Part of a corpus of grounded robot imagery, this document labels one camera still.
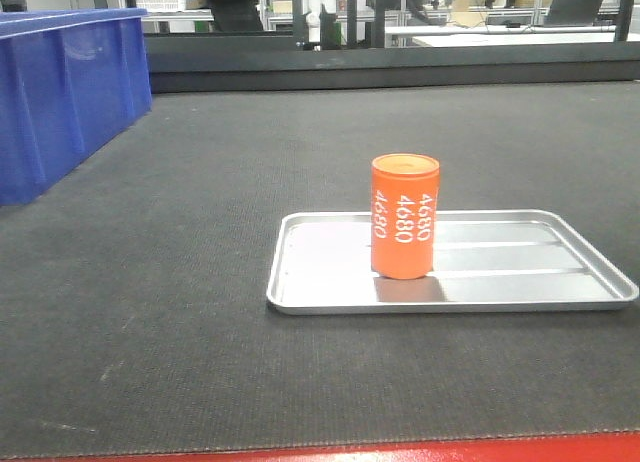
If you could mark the silver metal tray on conveyor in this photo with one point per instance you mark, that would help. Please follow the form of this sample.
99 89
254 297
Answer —
484 261

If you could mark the red conveyor side frame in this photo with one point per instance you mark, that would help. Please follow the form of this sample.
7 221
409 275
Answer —
613 446

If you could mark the black conveyor belt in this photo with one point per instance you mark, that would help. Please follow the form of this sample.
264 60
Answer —
133 308

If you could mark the large blue conveyor bin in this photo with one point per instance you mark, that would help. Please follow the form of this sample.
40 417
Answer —
71 80

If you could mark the white background desk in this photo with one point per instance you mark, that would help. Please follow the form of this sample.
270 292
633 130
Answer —
492 35

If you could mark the orange cylindrical capacitor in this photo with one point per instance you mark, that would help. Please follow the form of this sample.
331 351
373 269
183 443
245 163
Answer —
404 195

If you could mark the open laptop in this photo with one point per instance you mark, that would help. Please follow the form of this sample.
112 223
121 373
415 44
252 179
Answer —
572 13

